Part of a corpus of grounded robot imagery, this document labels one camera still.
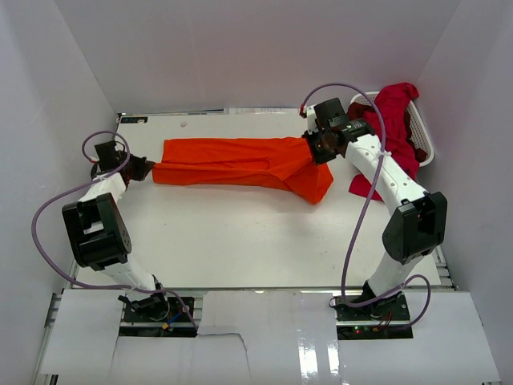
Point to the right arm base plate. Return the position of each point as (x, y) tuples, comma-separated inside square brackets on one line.
[(385, 320)]

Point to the white perforated laundry basket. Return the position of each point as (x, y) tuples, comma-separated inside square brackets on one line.
[(419, 134)]

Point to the maroon t shirt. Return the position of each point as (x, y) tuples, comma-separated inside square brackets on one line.
[(357, 110)]

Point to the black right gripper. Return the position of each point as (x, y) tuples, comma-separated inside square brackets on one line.
[(318, 158)]

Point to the pink magenta t shirt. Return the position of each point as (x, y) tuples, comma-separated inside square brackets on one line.
[(392, 101)]

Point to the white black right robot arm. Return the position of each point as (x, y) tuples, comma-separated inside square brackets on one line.
[(417, 217)]

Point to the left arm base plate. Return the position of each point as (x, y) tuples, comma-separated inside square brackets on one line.
[(166, 321)]

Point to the orange t shirt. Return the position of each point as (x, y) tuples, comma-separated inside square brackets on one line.
[(278, 163)]

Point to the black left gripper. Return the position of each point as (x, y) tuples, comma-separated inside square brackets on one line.
[(143, 168)]

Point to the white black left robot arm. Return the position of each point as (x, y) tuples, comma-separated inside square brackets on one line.
[(99, 238)]

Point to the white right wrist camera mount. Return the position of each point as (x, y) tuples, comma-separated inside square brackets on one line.
[(309, 115)]

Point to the printed paper sheet at wall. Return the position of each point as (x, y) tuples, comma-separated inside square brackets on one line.
[(259, 110)]

